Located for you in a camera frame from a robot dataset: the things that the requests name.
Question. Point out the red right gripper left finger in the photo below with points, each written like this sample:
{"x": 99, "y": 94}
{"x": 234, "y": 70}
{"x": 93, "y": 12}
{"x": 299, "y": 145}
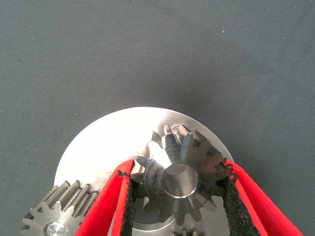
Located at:
{"x": 103, "y": 209}

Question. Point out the small steel gear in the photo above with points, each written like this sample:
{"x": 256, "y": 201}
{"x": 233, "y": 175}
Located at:
{"x": 39, "y": 214}
{"x": 187, "y": 233}
{"x": 187, "y": 152}

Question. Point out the dark grey table cloth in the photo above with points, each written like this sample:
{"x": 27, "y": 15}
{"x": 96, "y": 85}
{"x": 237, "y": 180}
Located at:
{"x": 73, "y": 49}

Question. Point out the round metal plate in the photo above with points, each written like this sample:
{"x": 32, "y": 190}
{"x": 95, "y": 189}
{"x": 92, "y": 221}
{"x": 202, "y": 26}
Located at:
{"x": 103, "y": 142}

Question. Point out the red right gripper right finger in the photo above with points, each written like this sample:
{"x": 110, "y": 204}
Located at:
{"x": 256, "y": 211}

